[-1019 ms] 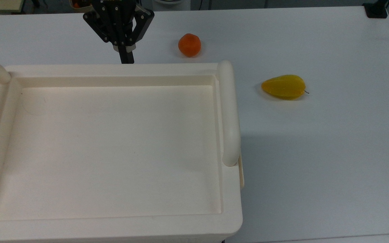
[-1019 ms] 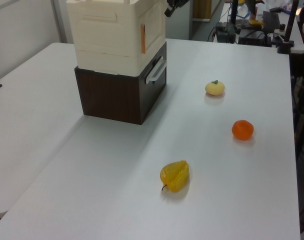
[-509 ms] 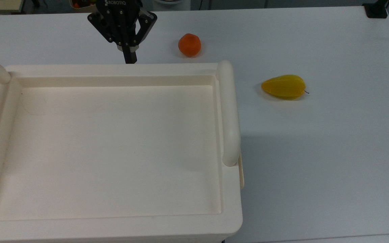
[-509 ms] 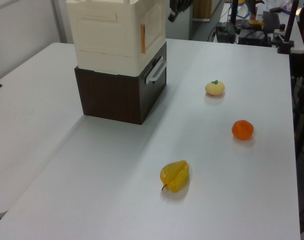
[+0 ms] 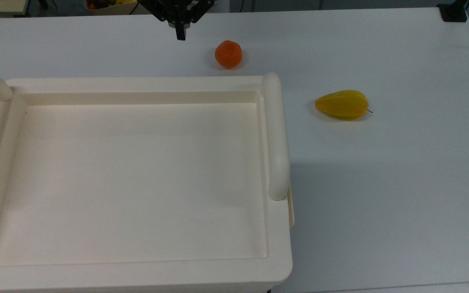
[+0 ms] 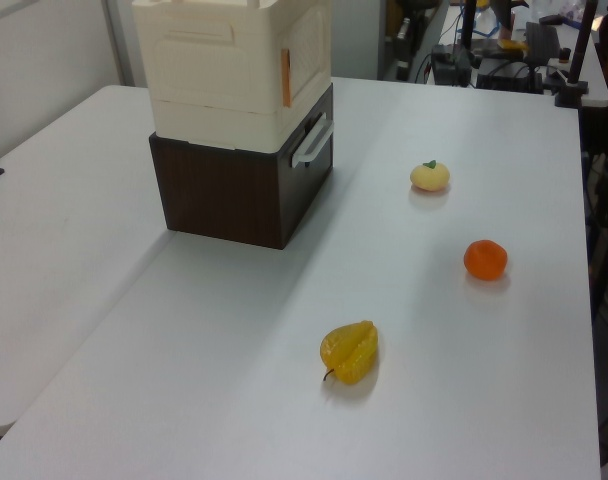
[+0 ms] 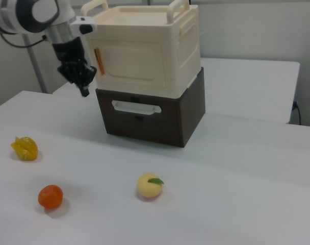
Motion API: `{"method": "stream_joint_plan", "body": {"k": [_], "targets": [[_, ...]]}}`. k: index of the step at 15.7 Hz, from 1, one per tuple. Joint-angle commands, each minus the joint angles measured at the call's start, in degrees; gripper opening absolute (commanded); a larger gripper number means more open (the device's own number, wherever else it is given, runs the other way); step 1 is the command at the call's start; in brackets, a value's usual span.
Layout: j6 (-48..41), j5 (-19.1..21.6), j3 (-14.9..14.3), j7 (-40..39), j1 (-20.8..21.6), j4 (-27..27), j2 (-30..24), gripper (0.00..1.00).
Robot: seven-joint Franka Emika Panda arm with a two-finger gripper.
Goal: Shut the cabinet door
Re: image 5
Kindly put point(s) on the orange toy fruit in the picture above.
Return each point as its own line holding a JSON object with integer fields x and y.
{"x": 228, "y": 54}

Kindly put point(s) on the fruit basket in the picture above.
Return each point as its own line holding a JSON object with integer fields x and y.
{"x": 108, "y": 5}

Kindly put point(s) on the black table clamp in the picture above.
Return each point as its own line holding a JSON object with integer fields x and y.
{"x": 453, "y": 12}

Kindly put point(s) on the yellow toy starfruit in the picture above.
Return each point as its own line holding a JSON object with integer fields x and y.
{"x": 342, "y": 105}

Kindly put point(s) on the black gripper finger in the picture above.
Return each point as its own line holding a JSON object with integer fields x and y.
{"x": 183, "y": 33}
{"x": 178, "y": 33}

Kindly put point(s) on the large cream plastic tray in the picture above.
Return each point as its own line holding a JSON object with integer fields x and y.
{"x": 136, "y": 179}

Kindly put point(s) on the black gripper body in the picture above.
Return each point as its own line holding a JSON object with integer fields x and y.
{"x": 177, "y": 12}

